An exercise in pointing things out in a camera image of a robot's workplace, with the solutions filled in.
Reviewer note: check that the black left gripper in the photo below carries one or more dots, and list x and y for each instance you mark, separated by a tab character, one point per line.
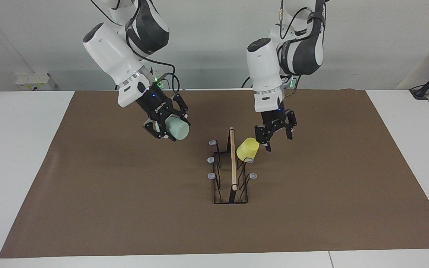
273	119

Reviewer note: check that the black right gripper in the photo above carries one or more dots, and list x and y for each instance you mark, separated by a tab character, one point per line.
156	106

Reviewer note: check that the pale green plastic cup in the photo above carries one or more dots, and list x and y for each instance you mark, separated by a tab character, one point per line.
177	128

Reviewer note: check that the yellow plastic cup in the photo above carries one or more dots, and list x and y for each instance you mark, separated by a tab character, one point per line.
247	149

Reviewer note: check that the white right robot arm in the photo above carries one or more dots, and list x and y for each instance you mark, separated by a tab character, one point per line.
114	56

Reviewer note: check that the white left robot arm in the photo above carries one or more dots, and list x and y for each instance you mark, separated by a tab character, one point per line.
263	67

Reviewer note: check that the brown table mat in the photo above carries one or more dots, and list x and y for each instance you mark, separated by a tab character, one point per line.
125	223

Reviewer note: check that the white power strip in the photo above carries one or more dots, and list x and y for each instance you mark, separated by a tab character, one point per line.
35	81

